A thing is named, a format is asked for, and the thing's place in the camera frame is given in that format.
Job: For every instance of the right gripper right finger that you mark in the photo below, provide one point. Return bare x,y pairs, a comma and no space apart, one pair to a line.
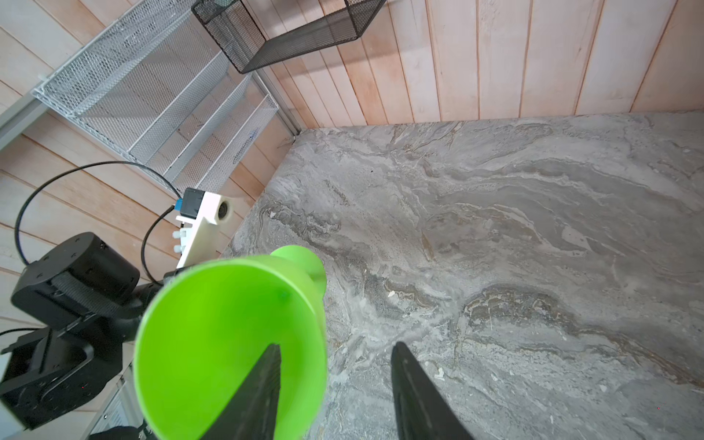
421,412

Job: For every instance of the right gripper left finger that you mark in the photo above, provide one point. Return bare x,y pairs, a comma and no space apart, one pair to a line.
252,411

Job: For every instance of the green wine glass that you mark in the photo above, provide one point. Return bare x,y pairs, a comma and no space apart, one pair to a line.
205,331

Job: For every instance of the black mesh wall basket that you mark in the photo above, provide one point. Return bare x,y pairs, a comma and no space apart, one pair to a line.
232,27

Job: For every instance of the white mesh shelf organizer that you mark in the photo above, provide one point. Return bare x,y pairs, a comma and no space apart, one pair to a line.
154,88

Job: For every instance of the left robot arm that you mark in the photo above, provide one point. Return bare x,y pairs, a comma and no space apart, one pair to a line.
90,302

